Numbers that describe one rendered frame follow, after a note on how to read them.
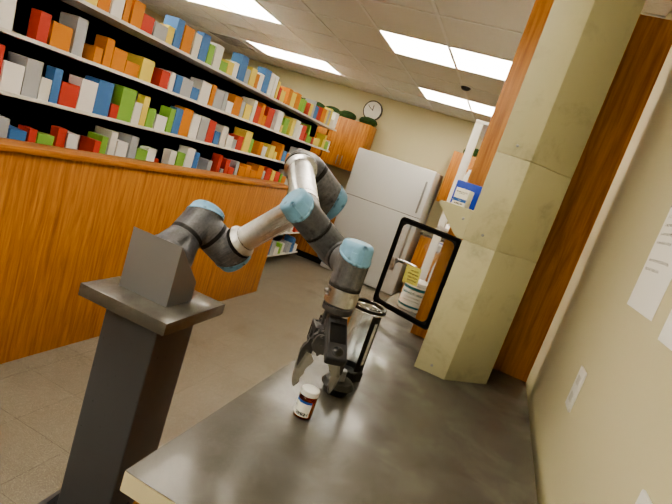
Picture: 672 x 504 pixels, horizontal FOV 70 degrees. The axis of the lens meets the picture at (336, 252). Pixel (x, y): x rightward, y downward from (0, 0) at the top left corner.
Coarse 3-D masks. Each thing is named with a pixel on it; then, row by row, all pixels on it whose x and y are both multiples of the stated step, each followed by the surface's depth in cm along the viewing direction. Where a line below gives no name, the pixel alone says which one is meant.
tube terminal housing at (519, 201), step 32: (512, 160) 153; (512, 192) 154; (544, 192) 157; (480, 224) 158; (512, 224) 156; (544, 224) 162; (480, 256) 158; (512, 256) 160; (448, 288) 162; (480, 288) 159; (512, 288) 165; (448, 320) 163; (480, 320) 163; (512, 320) 169; (448, 352) 164; (480, 352) 168
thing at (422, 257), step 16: (400, 240) 208; (416, 240) 203; (432, 240) 198; (448, 240) 194; (400, 256) 208; (416, 256) 203; (432, 256) 198; (448, 256) 193; (400, 272) 207; (416, 272) 202; (432, 272) 197; (384, 288) 212; (400, 288) 207; (416, 288) 202; (432, 288) 197; (400, 304) 206; (416, 304) 201
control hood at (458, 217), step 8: (448, 208) 161; (456, 208) 160; (464, 208) 159; (448, 216) 161; (456, 216) 160; (464, 216) 159; (456, 224) 160; (464, 224) 159; (456, 232) 160; (464, 232) 160
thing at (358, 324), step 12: (360, 300) 142; (360, 312) 136; (384, 312) 136; (348, 324) 138; (360, 324) 136; (348, 336) 137; (360, 336) 136; (348, 348) 137; (360, 348) 137; (348, 360) 138; (360, 372) 140
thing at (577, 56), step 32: (576, 0) 144; (608, 0) 144; (640, 0) 149; (544, 32) 148; (576, 32) 145; (608, 32) 148; (544, 64) 148; (576, 64) 147; (608, 64) 152; (544, 96) 149; (576, 96) 151; (512, 128) 152; (544, 128) 149; (576, 128) 155; (544, 160) 153; (576, 160) 159
